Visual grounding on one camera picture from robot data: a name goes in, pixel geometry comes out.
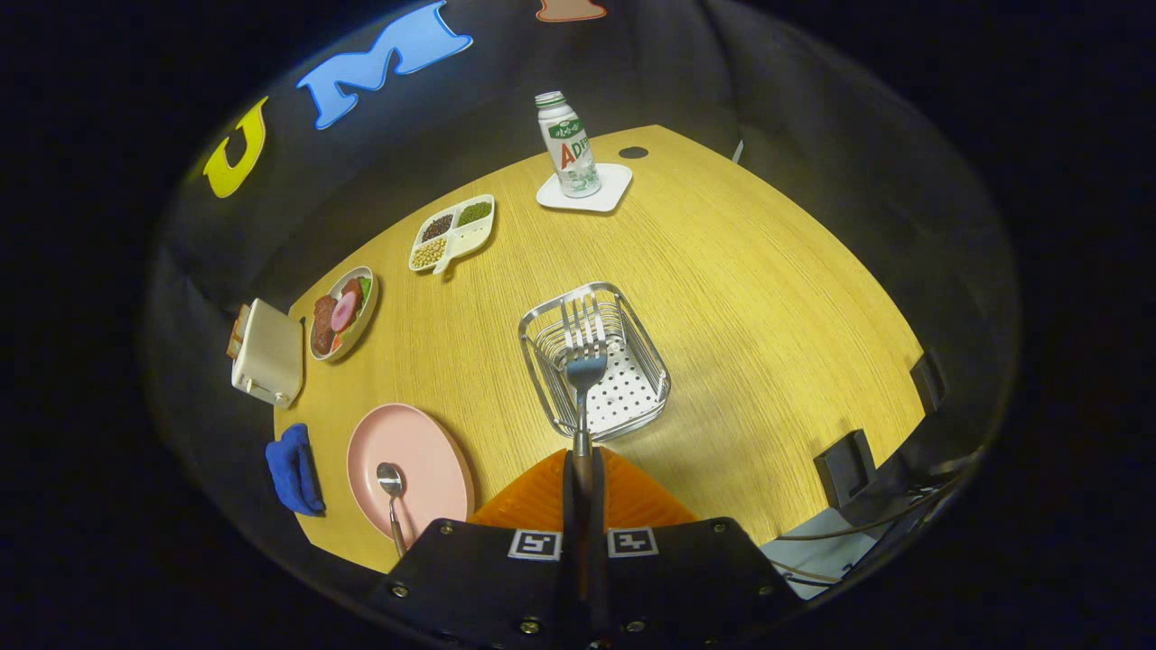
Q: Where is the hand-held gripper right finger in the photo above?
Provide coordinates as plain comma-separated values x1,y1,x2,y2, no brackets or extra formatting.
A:
591,447,805,650

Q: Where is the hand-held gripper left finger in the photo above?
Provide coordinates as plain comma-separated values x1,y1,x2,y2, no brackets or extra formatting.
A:
366,449,580,650

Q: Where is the metal fork with brown handle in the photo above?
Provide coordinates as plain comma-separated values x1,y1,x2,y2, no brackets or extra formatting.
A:
560,294,610,633

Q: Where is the metal spoon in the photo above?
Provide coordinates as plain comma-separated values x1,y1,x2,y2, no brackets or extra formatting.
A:
376,462,409,559

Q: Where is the pink plate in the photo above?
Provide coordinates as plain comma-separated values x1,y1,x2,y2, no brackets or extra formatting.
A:
347,403,476,550

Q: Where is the black table clamp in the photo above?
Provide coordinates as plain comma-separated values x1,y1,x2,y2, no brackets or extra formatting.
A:
813,429,877,511
909,350,947,414

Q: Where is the white oval food plate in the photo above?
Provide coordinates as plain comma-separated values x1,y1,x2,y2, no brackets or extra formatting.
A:
309,265,380,363

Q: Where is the blue cloth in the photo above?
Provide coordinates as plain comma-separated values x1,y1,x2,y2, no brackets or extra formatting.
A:
265,423,326,517

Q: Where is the white divided bean dish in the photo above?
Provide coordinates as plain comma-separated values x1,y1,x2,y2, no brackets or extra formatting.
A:
409,194,496,275

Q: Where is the brown meat slice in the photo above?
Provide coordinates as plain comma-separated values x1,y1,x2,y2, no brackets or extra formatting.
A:
312,294,338,355

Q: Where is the white square coaster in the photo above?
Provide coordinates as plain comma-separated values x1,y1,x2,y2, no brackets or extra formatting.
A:
536,162,633,214

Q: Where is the white toaster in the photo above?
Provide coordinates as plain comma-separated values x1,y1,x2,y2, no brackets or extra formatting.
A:
230,298,305,409

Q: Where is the white drink bottle green label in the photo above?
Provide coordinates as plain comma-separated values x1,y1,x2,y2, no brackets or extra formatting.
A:
535,90,602,199

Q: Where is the metal wire basket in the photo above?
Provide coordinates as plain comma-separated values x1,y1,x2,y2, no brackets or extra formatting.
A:
518,282,672,443

